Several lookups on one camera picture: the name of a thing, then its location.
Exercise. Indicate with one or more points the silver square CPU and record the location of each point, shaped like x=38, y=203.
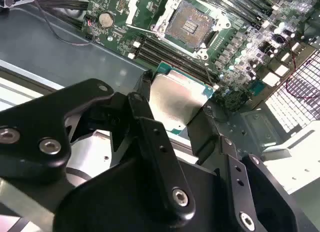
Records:
x=175, y=99

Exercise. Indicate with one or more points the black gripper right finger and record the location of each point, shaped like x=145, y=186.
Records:
x=262, y=192

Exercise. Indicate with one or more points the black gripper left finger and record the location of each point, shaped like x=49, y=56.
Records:
x=37, y=122

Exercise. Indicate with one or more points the metal socket cover frame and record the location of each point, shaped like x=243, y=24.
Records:
x=132, y=10

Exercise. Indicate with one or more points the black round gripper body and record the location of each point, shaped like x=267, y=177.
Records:
x=120, y=197

